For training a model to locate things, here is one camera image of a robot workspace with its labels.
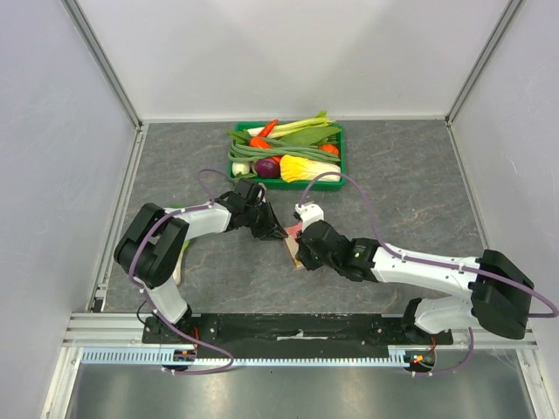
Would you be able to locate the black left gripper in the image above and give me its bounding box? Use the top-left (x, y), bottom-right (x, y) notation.
top-left (243, 200), bottom-right (286, 241)

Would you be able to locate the pink express box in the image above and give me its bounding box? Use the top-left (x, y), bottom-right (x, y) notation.
top-left (284, 223), bottom-right (303, 270)

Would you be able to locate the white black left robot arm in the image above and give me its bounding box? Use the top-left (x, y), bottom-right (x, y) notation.
top-left (114, 179), bottom-right (287, 343)

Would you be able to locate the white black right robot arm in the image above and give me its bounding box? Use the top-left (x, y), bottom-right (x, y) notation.
top-left (296, 220), bottom-right (534, 344)

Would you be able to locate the green plastic crate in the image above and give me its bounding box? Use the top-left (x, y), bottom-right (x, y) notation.
top-left (227, 116), bottom-right (347, 191)

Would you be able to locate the purple onion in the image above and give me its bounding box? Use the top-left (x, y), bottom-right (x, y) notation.
top-left (253, 158), bottom-right (280, 179)

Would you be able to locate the yellow napa cabbage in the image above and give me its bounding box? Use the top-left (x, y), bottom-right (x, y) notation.
top-left (280, 155), bottom-right (341, 182)

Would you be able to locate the green long beans bundle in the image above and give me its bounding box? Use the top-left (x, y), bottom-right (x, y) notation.
top-left (228, 141), bottom-right (342, 163)

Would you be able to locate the orange pumpkin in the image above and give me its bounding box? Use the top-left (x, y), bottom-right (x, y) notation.
top-left (319, 143), bottom-right (340, 157)

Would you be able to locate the large green leaf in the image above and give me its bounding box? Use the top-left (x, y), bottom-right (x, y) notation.
top-left (280, 126), bottom-right (341, 147)

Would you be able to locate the red chili pepper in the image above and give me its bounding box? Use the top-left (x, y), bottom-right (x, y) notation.
top-left (259, 120), bottom-right (279, 137)

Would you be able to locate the green white bok choy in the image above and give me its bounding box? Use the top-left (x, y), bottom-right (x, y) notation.
top-left (169, 203), bottom-right (193, 287)

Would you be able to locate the pale green celery stalk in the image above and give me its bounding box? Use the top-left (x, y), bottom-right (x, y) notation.
top-left (242, 111), bottom-right (335, 139)

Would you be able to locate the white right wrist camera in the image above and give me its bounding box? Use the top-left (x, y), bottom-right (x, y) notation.
top-left (294, 202), bottom-right (324, 231)

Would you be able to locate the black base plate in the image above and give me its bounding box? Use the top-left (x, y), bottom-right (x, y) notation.
top-left (141, 312), bottom-right (454, 350)

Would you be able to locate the slotted cable duct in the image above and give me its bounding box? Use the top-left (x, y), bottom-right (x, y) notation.
top-left (80, 346), bottom-right (409, 368)

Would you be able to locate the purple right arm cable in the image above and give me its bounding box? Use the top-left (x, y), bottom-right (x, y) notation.
top-left (299, 172), bottom-right (559, 375)

